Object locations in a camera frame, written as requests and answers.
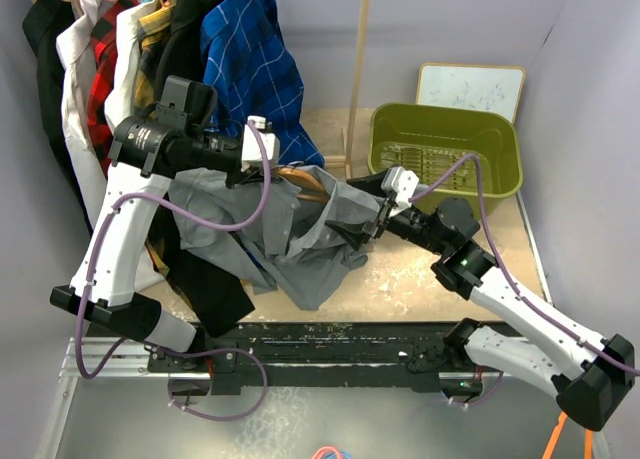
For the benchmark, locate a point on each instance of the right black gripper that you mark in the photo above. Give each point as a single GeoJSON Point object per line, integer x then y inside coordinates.
{"type": "Point", "coordinates": [356, 234]}

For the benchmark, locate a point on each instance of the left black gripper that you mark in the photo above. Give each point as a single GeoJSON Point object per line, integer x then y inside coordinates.
{"type": "Point", "coordinates": [243, 177]}

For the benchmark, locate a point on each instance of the wooden clothes hanger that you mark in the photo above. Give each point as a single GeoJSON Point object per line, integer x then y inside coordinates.
{"type": "Point", "coordinates": [311, 189]}

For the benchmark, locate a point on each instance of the grey shirt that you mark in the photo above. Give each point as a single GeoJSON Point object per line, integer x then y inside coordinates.
{"type": "Point", "coordinates": [289, 246]}

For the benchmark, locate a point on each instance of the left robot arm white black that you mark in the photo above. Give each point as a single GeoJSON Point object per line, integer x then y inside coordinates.
{"type": "Point", "coordinates": [149, 148]}

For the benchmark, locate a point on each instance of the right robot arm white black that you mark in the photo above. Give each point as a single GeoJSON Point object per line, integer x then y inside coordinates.
{"type": "Point", "coordinates": [586, 373]}

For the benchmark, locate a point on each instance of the black shirt with long sleeve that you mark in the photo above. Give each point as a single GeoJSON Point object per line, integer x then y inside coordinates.
{"type": "Point", "coordinates": [216, 296]}

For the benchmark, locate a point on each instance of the blue plaid shirt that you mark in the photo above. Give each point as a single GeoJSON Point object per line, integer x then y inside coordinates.
{"type": "Point", "coordinates": [247, 63]}

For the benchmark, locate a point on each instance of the yellow plaid shirt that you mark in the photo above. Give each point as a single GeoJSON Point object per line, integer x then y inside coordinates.
{"type": "Point", "coordinates": [153, 34]}

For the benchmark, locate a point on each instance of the white shirt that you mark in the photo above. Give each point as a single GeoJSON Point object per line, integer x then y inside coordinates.
{"type": "Point", "coordinates": [77, 59]}
{"type": "Point", "coordinates": [119, 103]}

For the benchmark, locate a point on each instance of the red black plaid shirt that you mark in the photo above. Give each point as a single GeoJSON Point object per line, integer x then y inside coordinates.
{"type": "Point", "coordinates": [103, 46]}

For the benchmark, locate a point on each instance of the white shirt far left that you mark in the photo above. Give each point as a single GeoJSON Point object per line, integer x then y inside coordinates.
{"type": "Point", "coordinates": [77, 59]}

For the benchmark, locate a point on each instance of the black shirt far left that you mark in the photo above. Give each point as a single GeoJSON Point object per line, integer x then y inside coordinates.
{"type": "Point", "coordinates": [43, 23]}

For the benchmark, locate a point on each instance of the wooden clothes rack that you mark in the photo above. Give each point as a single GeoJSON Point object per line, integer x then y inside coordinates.
{"type": "Point", "coordinates": [344, 161]}

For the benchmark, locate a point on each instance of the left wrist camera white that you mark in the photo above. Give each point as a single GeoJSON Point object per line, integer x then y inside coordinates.
{"type": "Point", "coordinates": [258, 142]}

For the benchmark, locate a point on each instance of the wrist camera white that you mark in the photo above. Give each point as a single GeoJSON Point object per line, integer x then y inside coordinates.
{"type": "Point", "coordinates": [258, 142]}
{"type": "Point", "coordinates": [399, 186]}

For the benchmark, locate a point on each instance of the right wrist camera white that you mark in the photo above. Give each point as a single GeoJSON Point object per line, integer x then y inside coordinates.
{"type": "Point", "coordinates": [399, 186]}

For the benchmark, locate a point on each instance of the black aluminium mounting rail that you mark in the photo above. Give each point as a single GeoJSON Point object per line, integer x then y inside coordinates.
{"type": "Point", "coordinates": [408, 355]}

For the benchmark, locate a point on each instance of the small whiteboard wooden frame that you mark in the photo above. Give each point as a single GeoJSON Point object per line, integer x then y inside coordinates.
{"type": "Point", "coordinates": [487, 88]}

